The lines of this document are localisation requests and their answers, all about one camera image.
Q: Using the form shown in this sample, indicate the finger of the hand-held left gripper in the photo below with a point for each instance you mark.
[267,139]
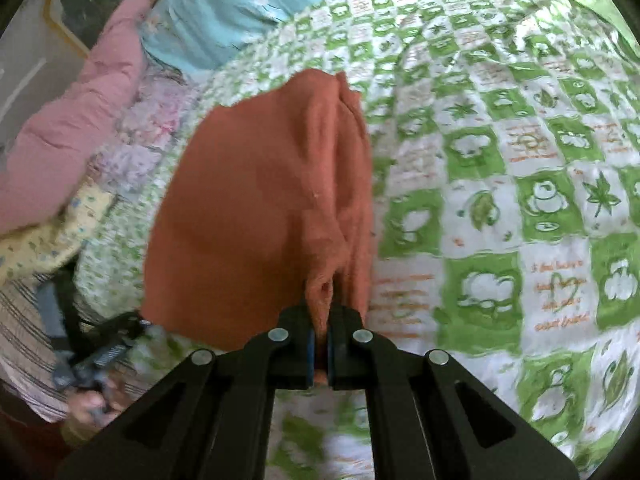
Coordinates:
[127,327]

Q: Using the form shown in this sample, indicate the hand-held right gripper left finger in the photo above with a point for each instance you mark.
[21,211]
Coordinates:
[306,360]

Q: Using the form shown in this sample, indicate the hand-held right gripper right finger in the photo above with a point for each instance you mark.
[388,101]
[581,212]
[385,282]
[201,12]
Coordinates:
[334,360]

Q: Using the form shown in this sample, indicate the orange knit sweater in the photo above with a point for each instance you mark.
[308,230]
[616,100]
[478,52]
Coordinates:
[250,200]

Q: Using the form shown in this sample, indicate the person's left hand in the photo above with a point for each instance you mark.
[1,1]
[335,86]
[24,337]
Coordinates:
[85,405]

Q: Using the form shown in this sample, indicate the striped cloth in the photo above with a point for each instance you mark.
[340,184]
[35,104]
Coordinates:
[25,335]

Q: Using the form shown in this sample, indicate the yellow printed cloth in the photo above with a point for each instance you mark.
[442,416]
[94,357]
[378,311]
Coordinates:
[50,240]

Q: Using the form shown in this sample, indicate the pink quilt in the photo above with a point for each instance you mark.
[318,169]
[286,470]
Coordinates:
[65,135]

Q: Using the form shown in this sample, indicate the pastel floral quilt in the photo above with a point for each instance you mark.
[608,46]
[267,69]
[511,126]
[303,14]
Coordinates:
[150,125]

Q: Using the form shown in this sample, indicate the green checked bedsheet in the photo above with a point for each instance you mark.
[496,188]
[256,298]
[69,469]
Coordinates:
[500,210]

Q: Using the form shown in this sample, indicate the teal floral quilt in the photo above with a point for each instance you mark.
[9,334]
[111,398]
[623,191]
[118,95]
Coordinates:
[210,20]

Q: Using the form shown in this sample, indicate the framed picture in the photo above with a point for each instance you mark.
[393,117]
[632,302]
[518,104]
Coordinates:
[100,0]

